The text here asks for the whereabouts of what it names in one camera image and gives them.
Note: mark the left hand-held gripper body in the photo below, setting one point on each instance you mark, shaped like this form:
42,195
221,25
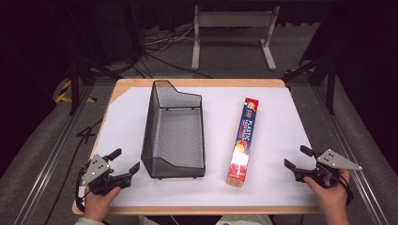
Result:
95,168

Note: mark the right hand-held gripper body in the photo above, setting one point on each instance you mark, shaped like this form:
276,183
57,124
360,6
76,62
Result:
328,168

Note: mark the person's right hand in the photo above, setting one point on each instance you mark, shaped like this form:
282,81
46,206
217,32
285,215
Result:
330,197

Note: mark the person's left hand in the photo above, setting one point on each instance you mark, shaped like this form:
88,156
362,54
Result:
97,203

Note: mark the black tape floor mark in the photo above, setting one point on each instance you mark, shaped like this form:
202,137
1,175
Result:
86,132

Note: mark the white paper sheet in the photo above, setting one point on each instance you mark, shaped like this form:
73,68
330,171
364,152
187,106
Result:
275,131

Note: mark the long blue red wrap box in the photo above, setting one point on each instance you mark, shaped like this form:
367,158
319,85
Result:
244,140

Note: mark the person's pale sleeve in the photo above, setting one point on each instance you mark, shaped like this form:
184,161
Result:
89,222

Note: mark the black tripod stand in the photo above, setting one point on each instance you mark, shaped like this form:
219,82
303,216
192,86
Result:
75,81
330,78

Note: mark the white metal stand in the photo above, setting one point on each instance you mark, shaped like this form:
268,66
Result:
233,19

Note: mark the aluminium floor rail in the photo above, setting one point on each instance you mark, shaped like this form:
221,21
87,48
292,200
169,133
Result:
350,156
53,156

